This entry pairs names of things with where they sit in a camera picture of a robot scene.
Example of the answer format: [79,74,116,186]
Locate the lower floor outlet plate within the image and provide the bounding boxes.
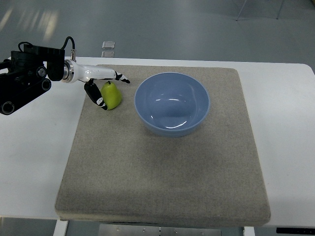
[101,51,115,58]

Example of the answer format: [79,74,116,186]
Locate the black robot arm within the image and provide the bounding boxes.
[0,36,75,115]

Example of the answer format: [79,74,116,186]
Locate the grey felt mat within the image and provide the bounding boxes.
[55,65,271,228]

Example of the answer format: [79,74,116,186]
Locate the metal base plate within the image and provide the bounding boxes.
[98,224,222,236]

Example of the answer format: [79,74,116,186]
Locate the black control panel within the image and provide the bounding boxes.
[276,227,315,235]

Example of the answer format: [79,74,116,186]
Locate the upper floor outlet plate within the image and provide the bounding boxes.
[102,41,115,49]

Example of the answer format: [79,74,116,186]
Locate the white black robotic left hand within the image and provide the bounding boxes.
[62,59,130,110]

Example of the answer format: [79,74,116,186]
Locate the chair legs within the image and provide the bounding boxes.
[235,0,285,22]

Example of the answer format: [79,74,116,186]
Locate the blue bowl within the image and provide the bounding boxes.
[134,72,211,138]

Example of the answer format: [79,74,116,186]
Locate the green pear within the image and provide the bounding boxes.
[100,81,122,110]

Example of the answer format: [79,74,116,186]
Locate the floor outlet plate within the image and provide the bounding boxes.
[101,51,115,58]
[102,41,115,49]

